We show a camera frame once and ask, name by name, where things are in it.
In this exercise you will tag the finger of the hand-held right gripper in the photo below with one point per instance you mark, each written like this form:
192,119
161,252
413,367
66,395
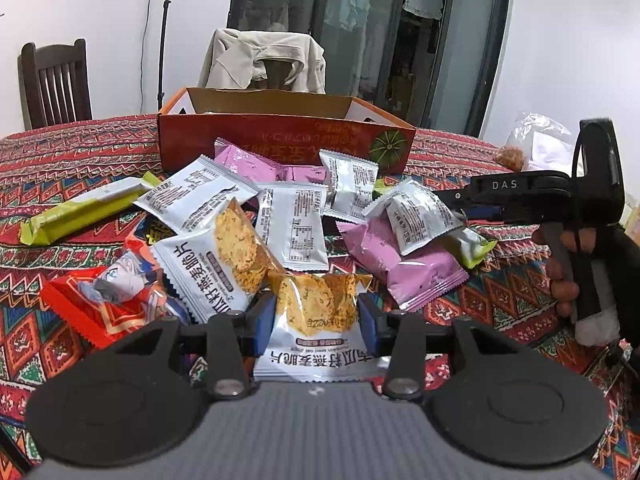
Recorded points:
475,205

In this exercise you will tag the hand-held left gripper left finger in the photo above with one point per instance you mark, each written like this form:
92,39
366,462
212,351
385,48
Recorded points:
265,322

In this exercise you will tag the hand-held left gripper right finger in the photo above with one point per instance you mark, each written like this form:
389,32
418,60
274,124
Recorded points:
367,324

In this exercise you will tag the clear-window oat crisp packet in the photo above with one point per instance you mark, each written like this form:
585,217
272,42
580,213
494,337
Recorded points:
215,265
315,310

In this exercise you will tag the white foil snack packet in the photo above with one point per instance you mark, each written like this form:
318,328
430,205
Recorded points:
295,225
350,182
415,215
192,195

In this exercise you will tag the pink snack packet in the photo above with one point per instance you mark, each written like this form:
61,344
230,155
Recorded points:
250,162
405,267

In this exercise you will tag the orange cardboard box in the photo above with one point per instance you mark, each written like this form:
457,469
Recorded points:
280,132

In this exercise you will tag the person's right hand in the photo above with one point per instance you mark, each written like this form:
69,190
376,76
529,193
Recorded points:
560,272

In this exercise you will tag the green snack packet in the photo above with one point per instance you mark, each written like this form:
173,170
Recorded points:
382,187
470,249

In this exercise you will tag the clear plastic bag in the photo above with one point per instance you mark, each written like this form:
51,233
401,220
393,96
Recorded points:
537,142

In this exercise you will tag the glass sliding door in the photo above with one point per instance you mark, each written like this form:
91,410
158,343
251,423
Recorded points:
450,60

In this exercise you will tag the red cartoon snack packet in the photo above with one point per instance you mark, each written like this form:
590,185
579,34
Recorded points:
110,295

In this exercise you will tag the long green bar packet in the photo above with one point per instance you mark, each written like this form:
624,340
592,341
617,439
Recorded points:
80,212

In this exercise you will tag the brown wooden chair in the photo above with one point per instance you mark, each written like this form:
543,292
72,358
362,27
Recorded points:
274,74

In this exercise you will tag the chair with beige jacket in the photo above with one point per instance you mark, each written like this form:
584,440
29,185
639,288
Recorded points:
230,60

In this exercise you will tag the dark wooden chair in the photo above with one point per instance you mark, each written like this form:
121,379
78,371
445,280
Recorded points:
55,85

